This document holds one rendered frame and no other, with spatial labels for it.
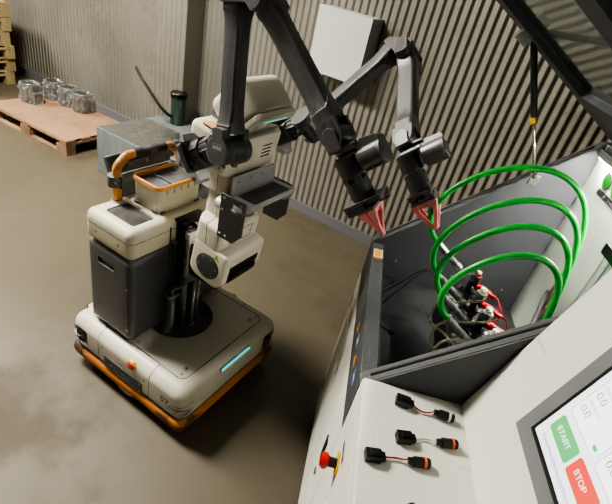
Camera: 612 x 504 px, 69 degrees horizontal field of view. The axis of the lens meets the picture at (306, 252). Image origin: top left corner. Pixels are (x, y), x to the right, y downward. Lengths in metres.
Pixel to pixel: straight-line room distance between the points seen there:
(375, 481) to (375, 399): 0.18
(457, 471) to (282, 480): 1.12
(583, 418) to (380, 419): 0.36
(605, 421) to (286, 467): 1.44
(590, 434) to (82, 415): 1.81
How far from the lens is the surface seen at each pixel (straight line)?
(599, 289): 0.90
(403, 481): 0.90
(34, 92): 4.93
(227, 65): 1.22
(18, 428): 2.15
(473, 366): 1.00
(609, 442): 0.77
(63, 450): 2.05
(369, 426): 0.94
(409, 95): 1.34
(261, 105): 1.36
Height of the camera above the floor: 1.69
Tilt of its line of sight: 32 degrees down
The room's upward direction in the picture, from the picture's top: 14 degrees clockwise
